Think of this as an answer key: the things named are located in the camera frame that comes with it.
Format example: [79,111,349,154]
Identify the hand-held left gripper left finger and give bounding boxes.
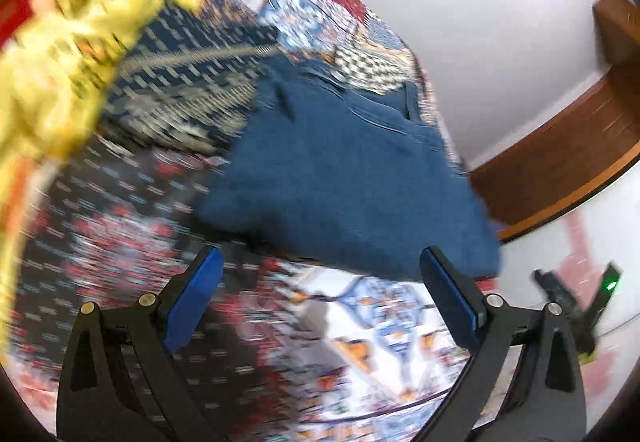
[56,245,225,442]

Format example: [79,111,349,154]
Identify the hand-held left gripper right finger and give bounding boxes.
[415,245,587,442]

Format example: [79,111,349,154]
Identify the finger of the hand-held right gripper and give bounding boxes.
[533,268,576,315]

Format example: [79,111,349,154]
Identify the blue denim jeans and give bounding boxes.
[192,56,503,284]

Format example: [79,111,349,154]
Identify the white sliding door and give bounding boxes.
[500,162,640,428]

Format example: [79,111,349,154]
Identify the patchwork printed bed blanket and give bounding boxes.
[7,0,506,442]

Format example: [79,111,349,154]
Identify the wooden baseboard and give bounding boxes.
[469,67,640,183]

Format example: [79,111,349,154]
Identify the yellow printed garment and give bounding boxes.
[0,0,223,343]

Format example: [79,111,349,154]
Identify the wooden door frame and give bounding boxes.
[592,0,640,73]

